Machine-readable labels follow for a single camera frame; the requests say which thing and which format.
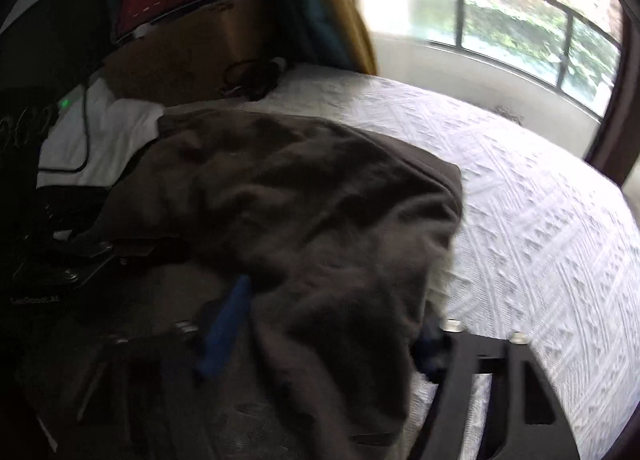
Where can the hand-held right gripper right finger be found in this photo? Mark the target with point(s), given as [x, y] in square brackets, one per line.
[500, 390]

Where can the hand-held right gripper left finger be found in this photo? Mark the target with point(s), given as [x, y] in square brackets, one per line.
[225, 325]

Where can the white textured bedspread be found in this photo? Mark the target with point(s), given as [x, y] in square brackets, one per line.
[525, 240]

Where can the white pillow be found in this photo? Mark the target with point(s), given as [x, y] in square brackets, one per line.
[115, 140]

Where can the yellow curtain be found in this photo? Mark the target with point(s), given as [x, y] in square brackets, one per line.
[350, 15]

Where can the dark grey t-shirt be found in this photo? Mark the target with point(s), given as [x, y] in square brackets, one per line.
[300, 215]

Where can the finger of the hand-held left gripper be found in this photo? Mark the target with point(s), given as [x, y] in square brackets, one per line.
[110, 252]

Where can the dark green curtain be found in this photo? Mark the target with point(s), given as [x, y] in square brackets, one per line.
[305, 0]

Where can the cardboard box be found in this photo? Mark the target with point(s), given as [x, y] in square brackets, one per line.
[200, 50]

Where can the balcony railing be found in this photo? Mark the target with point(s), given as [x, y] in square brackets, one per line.
[459, 10]

